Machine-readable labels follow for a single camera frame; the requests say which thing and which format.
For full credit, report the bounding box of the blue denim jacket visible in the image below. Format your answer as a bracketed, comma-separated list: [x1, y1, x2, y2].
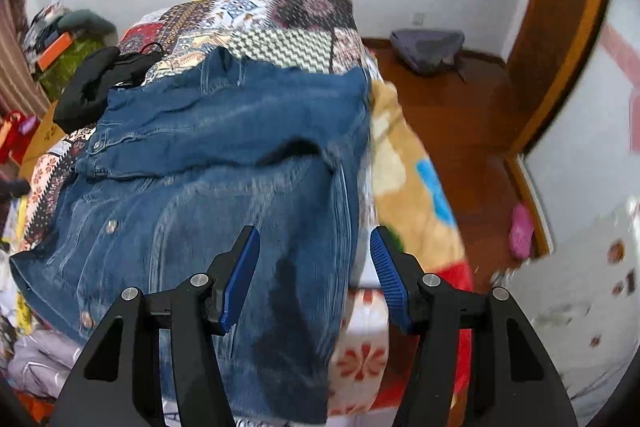
[8, 45, 374, 425]

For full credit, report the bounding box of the colourful fleece blanket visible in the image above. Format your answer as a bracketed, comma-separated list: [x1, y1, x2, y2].
[371, 79, 473, 409]

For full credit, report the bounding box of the pink slipper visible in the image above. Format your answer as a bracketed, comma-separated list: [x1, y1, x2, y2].
[509, 202, 535, 260]

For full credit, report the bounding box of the lilac garment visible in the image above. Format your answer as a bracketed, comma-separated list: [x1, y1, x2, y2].
[8, 329, 82, 399]

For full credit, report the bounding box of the white sliding wardrobe door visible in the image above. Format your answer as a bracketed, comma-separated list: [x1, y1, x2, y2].
[524, 0, 639, 246]

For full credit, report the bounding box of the brown cardboard box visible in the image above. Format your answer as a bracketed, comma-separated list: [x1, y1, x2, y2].
[18, 102, 66, 180]

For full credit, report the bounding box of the red bag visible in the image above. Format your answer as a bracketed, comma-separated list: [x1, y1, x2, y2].
[0, 110, 40, 166]

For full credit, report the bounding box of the black folded garment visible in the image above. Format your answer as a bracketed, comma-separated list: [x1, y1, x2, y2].
[53, 42, 165, 134]

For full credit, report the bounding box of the grey backpack on floor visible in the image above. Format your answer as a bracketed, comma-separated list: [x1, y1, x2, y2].
[390, 28, 466, 82]

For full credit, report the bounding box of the striped red curtain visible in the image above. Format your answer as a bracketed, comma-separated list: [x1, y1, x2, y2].
[1, 0, 50, 117]

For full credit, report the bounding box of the orange box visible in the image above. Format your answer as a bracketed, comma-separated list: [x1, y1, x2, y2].
[37, 31, 73, 72]

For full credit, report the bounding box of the patchwork patterned bed quilt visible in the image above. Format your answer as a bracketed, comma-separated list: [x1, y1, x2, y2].
[19, 0, 396, 417]

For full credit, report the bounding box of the clutter pile with green cloth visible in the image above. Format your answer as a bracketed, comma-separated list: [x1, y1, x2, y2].
[22, 1, 117, 102]

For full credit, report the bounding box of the wall power socket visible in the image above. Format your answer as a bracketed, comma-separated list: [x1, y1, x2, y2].
[411, 12, 425, 27]

